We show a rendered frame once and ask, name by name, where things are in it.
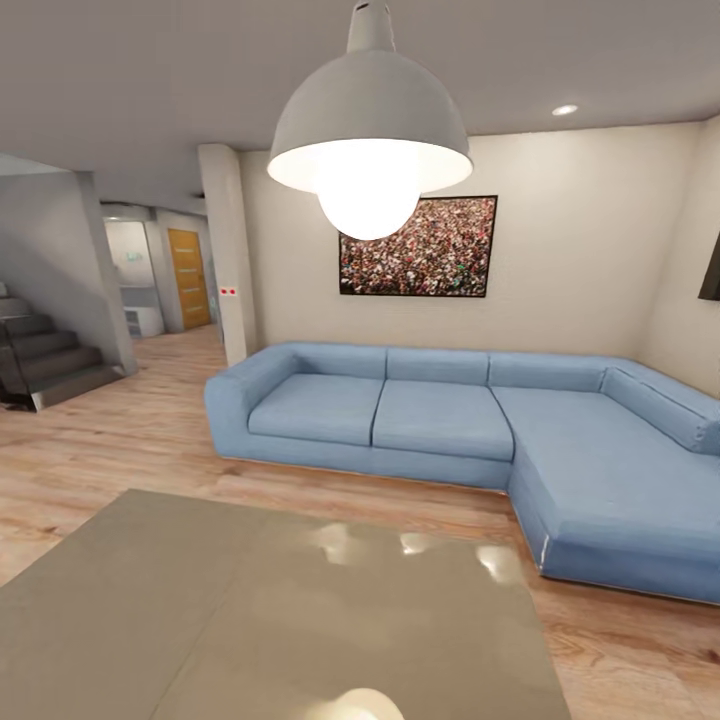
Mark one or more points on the sofa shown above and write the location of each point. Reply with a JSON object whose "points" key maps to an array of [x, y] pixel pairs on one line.
{"points": [[612, 469]]}

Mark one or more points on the stairs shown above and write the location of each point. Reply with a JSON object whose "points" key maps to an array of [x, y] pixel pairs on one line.
{"points": [[40, 366]]}

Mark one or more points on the picture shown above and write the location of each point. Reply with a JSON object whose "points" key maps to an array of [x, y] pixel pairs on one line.
{"points": [[443, 250]]}

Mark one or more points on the room light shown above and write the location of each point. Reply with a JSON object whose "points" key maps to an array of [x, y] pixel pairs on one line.
{"points": [[371, 93]]}

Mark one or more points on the coffee table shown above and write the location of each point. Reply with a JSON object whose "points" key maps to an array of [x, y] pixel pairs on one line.
{"points": [[167, 607]]}

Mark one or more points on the standing mirror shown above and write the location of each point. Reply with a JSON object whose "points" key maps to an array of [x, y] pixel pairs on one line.
{"points": [[215, 300]]}

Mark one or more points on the door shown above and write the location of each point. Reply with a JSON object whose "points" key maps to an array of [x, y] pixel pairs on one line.
{"points": [[190, 278]]}

